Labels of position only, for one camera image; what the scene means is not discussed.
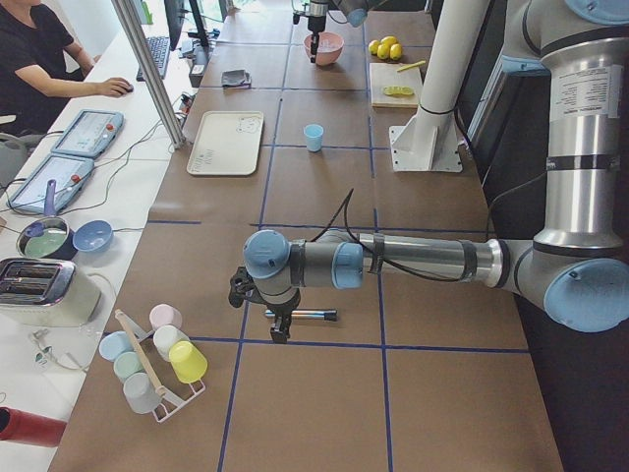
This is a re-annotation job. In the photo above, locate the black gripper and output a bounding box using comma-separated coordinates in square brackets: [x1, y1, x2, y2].
[259, 289, 301, 343]
[308, 16, 325, 63]

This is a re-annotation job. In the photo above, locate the clear ice cubes pile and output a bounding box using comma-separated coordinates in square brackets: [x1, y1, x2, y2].
[318, 36, 343, 54]

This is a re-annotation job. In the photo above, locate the light blue plastic cup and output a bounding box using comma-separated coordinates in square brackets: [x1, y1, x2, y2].
[303, 123, 324, 152]

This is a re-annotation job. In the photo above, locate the yellow plastic cup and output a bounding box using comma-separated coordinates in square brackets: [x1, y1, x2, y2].
[169, 340, 208, 384]

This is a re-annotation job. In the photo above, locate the white plastic cup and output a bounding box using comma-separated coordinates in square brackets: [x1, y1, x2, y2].
[152, 324, 190, 362]

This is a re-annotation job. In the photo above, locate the pink plastic cup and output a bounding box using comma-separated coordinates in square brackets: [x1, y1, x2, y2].
[148, 304, 183, 330]

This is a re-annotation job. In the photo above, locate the grey plastic cup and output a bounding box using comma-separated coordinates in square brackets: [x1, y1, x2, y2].
[123, 372, 161, 414]

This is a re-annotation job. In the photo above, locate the mint green plastic cup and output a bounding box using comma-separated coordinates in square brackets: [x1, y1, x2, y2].
[113, 351, 143, 384]

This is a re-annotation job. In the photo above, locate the blue plastic cup on rack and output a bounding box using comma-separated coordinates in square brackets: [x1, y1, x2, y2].
[98, 330, 133, 362]

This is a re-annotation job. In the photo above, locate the pink bowl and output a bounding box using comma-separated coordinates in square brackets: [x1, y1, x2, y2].
[314, 31, 345, 66]

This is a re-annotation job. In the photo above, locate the steel muddler with black tip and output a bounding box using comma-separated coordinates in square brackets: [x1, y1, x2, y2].
[291, 310, 338, 322]

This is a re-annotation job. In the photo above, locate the whole lemon far left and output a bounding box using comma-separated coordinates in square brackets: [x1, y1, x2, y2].
[368, 39, 380, 55]

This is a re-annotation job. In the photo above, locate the whole lemon top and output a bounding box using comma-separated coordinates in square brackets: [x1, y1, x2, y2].
[380, 35, 398, 46]

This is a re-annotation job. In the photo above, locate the bamboo cutting board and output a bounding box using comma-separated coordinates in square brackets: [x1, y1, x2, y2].
[370, 63, 423, 108]

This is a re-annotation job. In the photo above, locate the grey folded cloth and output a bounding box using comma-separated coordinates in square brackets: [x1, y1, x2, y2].
[221, 69, 251, 89]

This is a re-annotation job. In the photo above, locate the lemon slices stack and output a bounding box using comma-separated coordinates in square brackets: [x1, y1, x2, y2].
[381, 86, 415, 97]

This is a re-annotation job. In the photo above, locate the yellow-green plastic knife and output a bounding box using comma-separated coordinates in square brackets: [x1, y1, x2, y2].
[396, 60, 427, 73]

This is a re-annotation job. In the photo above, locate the cream bear serving tray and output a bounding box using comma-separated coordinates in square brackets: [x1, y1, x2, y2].
[187, 111, 264, 176]

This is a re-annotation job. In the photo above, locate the black monitor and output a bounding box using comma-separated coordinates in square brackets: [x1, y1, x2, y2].
[163, 0, 209, 51]

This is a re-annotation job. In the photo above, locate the black keyboard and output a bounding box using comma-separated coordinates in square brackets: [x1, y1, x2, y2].
[145, 36, 170, 79]

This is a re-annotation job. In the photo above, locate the blue bowl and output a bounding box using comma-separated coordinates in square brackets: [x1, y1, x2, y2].
[73, 220, 113, 253]

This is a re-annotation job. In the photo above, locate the cream toaster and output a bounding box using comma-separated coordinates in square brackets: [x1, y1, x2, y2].
[1, 258, 100, 327]

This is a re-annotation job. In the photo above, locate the teach pendant far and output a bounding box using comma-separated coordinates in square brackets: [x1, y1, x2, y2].
[51, 109, 125, 159]

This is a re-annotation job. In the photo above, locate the teach pendant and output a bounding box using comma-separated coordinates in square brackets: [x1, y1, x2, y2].
[7, 153, 94, 215]
[51, 109, 125, 159]

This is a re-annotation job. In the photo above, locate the teach pendant near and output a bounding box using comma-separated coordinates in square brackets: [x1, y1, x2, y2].
[7, 153, 94, 215]

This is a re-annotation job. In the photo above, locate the seated person black shirt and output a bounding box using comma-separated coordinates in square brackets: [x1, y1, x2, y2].
[1, 1, 133, 136]

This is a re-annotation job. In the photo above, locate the red bottle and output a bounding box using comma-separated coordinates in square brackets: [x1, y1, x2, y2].
[1, 407, 67, 447]

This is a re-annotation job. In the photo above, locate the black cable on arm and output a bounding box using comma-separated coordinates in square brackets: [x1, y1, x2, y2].
[309, 188, 466, 282]

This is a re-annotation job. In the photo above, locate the white wire cup rack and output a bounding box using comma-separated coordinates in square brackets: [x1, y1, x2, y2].
[118, 330, 206, 423]

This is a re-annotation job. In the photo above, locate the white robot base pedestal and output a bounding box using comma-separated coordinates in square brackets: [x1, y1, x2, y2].
[389, 0, 489, 173]

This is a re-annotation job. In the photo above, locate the aluminium frame post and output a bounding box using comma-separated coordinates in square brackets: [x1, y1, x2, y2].
[112, 0, 185, 149]

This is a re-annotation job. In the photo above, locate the blue saucepan purple handle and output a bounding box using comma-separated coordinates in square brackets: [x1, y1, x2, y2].
[16, 179, 78, 261]

